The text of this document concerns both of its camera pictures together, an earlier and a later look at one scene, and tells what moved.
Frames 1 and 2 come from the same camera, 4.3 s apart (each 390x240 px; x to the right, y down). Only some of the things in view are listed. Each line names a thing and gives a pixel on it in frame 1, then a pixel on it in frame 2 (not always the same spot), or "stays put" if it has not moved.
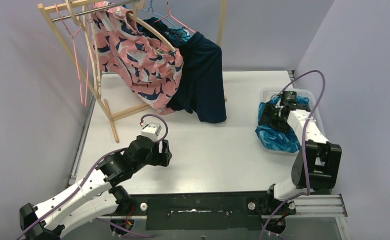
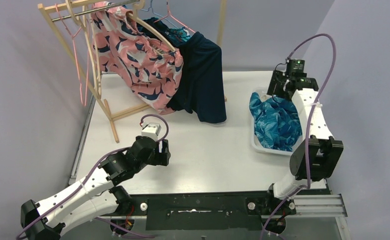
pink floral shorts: x=145 y=62 stays put
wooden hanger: x=139 y=5 stays put
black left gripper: x=163 y=154 stays put
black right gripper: x=269 y=109 → x=278 y=76
